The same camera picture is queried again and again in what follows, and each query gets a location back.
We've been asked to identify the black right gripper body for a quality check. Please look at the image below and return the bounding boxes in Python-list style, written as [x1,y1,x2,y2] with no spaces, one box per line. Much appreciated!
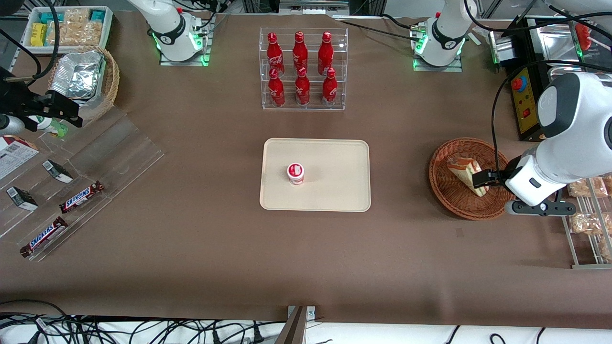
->
[0,67,54,132]

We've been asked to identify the triangle sandwich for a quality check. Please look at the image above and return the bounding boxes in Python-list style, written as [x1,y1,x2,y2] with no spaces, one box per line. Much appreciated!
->
[447,157,491,198]

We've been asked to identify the empty-weave brown wicker basket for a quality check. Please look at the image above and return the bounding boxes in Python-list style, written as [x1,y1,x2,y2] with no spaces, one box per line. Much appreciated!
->
[429,138,518,221]

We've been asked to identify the wicker basket with foil trays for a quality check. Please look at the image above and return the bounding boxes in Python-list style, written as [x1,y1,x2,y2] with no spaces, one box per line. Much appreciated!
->
[47,45,120,122]

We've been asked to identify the beige plastic tray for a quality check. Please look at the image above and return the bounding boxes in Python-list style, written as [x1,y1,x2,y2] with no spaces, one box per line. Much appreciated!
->
[259,138,372,212]

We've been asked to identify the green label drink bottle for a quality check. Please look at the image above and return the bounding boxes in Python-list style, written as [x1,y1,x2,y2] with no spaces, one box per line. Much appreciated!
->
[29,115,69,138]

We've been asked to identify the stack of foil trays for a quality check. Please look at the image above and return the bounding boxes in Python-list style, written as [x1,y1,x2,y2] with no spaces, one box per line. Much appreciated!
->
[50,51,106,99]

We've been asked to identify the small black white box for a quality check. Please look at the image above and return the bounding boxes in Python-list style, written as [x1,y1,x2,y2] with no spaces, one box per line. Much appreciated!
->
[6,186,39,211]
[42,160,74,184]

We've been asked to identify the clear acrylic stepped display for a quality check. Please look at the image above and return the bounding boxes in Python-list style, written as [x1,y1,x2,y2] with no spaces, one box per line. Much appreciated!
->
[0,106,165,262]

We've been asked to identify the white plastic snack bin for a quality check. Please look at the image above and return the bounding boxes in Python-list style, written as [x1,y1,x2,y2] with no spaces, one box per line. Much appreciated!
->
[22,6,114,54]

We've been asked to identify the red white paper carton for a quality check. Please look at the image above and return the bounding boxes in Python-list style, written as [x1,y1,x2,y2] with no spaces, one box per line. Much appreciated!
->
[0,135,40,181]

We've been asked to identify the yellow snack packet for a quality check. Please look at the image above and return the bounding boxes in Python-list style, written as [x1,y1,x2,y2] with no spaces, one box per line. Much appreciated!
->
[30,23,48,47]

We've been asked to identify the clear bagged crumble snacks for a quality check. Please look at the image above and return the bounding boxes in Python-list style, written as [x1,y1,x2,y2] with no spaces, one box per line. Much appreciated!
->
[48,9,103,47]

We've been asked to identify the black food warmer appliance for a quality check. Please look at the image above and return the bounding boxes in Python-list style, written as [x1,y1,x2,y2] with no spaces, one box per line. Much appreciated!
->
[488,14,612,142]

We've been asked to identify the snickers chocolate bar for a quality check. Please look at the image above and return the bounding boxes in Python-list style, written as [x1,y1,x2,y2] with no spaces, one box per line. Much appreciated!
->
[20,216,69,258]
[59,181,105,214]

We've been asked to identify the red skewered food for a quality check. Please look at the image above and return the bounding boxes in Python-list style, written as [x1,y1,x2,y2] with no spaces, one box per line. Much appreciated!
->
[575,21,594,51]

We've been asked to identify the red cola bottle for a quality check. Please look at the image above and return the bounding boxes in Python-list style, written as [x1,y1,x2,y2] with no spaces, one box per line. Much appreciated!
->
[266,32,285,77]
[293,31,309,73]
[322,68,338,107]
[268,68,286,107]
[295,67,311,106]
[318,32,334,75]

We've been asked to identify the red white yogurt cup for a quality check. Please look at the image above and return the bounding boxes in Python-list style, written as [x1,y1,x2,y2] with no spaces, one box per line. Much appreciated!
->
[287,163,306,186]

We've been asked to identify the clear acrylic bottle rack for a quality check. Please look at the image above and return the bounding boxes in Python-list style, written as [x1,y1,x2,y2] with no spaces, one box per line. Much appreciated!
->
[259,27,349,111]

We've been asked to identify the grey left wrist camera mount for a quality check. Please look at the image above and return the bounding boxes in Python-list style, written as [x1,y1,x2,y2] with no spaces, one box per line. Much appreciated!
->
[505,199,577,217]

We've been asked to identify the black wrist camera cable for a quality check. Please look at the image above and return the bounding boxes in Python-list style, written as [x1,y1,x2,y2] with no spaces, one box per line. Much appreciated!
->
[492,60,612,175]

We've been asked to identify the silver wire rack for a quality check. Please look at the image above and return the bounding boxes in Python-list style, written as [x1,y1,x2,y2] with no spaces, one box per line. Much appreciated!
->
[562,178,612,269]

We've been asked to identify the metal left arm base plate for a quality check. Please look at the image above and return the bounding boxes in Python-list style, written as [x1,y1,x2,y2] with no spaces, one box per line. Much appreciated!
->
[412,21,463,72]

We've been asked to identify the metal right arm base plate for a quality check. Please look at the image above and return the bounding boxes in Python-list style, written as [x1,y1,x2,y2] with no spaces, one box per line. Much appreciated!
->
[159,14,212,66]

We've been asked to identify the black cable on table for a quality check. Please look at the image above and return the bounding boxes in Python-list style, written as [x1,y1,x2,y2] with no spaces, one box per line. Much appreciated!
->
[334,14,421,41]

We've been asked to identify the black cable tangle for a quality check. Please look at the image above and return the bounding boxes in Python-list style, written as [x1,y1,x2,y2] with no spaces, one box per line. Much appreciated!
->
[0,300,287,344]

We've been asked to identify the metal bracket with post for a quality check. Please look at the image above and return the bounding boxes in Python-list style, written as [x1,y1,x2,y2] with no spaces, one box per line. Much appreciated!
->
[277,306,316,344]

